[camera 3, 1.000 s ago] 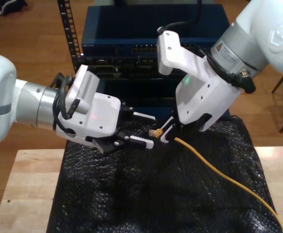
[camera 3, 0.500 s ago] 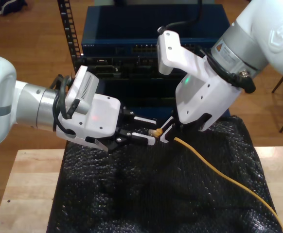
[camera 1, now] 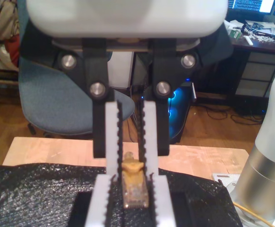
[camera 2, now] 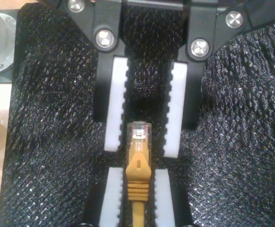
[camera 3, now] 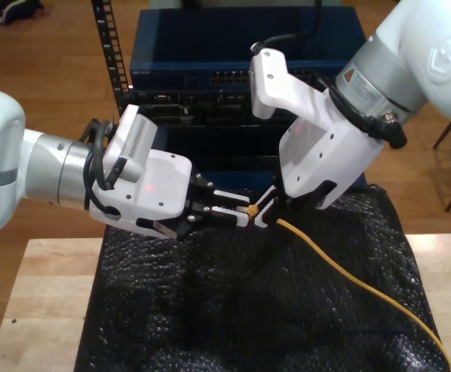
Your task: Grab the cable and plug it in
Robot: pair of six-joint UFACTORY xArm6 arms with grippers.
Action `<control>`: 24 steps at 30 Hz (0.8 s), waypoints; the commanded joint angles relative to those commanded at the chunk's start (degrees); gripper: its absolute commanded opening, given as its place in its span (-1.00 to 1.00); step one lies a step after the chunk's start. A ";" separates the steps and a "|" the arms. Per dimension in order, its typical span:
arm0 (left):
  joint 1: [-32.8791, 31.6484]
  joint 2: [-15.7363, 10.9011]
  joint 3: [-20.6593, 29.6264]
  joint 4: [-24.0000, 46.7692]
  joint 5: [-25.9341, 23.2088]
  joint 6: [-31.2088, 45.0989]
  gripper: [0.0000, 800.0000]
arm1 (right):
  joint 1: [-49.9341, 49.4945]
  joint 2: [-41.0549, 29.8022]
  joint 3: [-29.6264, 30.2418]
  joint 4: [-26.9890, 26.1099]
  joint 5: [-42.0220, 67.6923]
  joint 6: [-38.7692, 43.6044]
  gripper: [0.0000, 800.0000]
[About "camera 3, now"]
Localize black rack server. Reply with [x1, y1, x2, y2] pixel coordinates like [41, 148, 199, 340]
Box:
[119, 89, 288, 127]

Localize long black camera cable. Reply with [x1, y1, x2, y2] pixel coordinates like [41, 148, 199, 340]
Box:
[81, 119, 126, 193]
[250, 0, 323, 53]

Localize short black elbow-plug cable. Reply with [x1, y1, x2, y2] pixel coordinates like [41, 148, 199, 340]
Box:
[84, 153, 121, 218]
[318, 77, 408, 150]

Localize yellow network cable clear plug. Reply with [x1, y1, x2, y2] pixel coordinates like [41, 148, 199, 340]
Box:
[239, 204, 451, 372]

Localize black bubble wrap mat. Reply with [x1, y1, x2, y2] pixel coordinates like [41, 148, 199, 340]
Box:
[74, 184, 449, 372]

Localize blue network switch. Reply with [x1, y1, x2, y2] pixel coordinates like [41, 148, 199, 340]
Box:
[129, 8, 367, 91]

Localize black perforated rack post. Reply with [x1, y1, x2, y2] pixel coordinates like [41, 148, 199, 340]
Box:
[91, 0, 143, 129]

